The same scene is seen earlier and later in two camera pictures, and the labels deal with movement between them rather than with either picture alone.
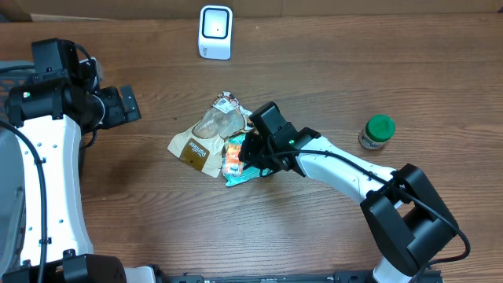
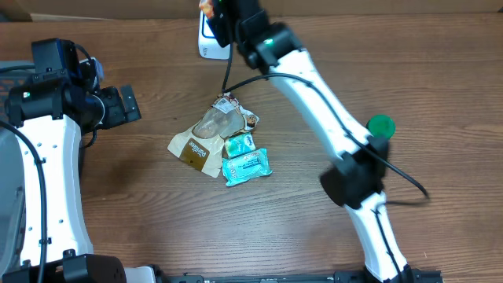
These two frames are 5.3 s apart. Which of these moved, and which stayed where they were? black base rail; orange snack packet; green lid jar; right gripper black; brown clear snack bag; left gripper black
Moved: right gripper black; orange snack packet
Stayed: brown clear snack bag; black base rail; left gripper black; green lid jar
